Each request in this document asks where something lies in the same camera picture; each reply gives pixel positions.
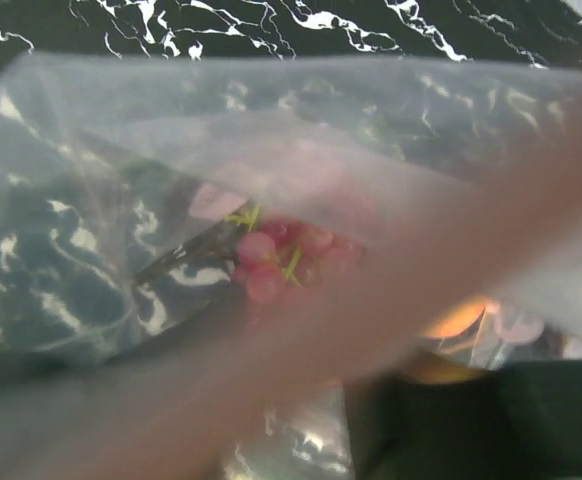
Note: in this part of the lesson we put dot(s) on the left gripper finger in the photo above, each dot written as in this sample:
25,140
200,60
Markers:
435,419

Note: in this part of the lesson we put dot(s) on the clear zip top bag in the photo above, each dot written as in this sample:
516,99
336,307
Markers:
127,349

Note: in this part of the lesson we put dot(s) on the orange fake fruit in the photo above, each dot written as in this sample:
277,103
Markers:
461,321

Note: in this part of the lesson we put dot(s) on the purple fake grapes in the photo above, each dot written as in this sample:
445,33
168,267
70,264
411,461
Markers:
280,254

